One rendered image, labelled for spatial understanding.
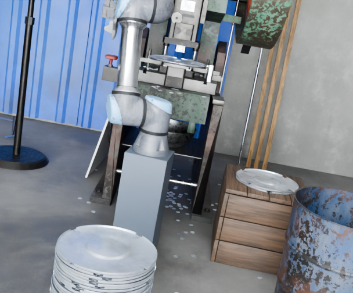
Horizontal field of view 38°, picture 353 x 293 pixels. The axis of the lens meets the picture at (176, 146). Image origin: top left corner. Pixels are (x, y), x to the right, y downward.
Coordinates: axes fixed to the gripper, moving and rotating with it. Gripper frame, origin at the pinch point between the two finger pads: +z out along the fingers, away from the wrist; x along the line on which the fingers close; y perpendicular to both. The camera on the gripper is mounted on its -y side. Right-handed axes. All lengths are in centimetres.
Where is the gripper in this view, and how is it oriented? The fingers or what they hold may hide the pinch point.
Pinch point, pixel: (114, 36)
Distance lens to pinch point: 262.8
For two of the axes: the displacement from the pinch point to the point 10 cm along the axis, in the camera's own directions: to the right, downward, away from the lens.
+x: -0.4, 2.6, -9.7
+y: -9.8, -1.8, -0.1
